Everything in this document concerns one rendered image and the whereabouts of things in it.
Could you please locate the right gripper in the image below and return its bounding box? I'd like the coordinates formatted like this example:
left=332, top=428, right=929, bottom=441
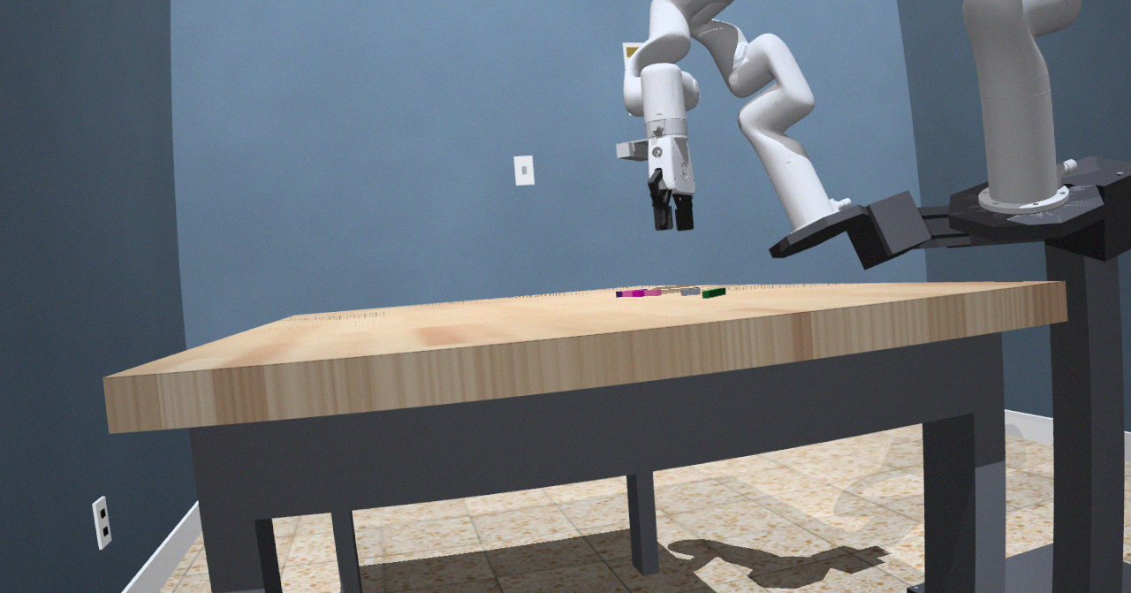
left=646, top=134, right=696, bottom=231

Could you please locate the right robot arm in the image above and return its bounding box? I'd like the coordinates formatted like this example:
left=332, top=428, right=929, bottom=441
left=616, top=0, right=851, bottom=232

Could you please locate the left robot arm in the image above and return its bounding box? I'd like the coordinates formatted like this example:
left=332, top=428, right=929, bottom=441
left=962, top=0, right=1082, bottom=215

